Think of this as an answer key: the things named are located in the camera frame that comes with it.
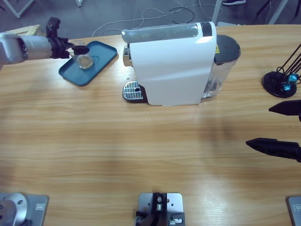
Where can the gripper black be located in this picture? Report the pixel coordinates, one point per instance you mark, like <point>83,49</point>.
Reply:
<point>58,48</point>

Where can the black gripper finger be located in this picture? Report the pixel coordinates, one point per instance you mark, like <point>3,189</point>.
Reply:
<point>287,108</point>
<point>275,148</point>

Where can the clear drinking glass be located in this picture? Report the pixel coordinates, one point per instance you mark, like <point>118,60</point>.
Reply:
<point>84,62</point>

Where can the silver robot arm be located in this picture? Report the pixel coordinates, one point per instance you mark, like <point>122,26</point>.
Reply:
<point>35,49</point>

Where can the blue coffee capsule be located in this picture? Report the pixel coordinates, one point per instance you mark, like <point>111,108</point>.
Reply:
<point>292,77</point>
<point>285,87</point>

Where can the white capsule coffee machine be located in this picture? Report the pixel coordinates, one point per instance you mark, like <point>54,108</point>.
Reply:
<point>169,70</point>

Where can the teal plastic tray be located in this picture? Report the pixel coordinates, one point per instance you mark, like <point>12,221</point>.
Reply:
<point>103,56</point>

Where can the black capsule holder with rods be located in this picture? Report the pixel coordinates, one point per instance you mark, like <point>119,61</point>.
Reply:
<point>270,82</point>

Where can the wooden crate with red print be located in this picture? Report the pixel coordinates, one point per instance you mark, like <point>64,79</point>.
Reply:
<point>30,30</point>

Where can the clear water tank black lid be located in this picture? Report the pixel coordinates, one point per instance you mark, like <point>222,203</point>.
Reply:
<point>225,44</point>

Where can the black stand leg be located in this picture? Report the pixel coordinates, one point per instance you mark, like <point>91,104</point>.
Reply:
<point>258,11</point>

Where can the dark shoe white sole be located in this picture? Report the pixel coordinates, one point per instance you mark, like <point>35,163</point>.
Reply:
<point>234,2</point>

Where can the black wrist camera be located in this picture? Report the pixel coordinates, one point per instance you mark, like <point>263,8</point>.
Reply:
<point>53,26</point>

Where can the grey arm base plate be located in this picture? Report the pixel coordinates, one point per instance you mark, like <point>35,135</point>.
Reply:
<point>295,209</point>
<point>40,207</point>

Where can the white metal frame desk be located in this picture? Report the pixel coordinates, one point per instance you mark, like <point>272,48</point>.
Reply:
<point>217,11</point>
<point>18,14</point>

